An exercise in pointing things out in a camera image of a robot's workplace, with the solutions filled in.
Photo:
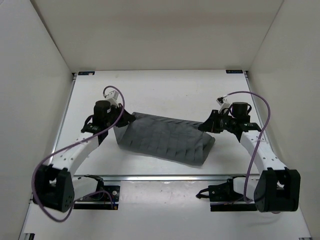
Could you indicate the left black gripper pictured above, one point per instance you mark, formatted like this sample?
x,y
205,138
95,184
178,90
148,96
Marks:
x,y
126,118

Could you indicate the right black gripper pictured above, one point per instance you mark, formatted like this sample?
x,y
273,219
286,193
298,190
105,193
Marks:
x,y
211,125

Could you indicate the grey pleated skirt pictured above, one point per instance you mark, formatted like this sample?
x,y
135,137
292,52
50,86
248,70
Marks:
x,y
171,139

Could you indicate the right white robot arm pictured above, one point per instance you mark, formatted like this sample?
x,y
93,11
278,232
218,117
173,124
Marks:
x,y
278,188

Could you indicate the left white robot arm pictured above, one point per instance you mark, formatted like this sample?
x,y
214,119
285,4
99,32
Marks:
x,y
54,185

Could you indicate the right blue corner label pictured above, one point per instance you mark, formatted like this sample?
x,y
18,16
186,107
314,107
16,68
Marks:
x,y
234,71

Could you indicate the blue corner label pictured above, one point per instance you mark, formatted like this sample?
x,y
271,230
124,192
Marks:
x,y
86,73
234,71

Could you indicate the left blue corner label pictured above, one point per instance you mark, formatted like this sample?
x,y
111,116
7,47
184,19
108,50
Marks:
x,y
86,73

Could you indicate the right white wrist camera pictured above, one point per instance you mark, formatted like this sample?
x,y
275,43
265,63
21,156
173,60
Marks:
x,y
224,104

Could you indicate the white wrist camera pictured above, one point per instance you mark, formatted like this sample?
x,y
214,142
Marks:
x,y
112,97
224,104

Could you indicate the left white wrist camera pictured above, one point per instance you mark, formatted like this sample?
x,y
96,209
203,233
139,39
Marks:
x,y
112,97

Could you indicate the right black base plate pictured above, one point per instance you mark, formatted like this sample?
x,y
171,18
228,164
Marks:
x,y
223,198

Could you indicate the aluminium front rail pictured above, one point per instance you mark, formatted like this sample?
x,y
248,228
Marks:
x,y
170,178

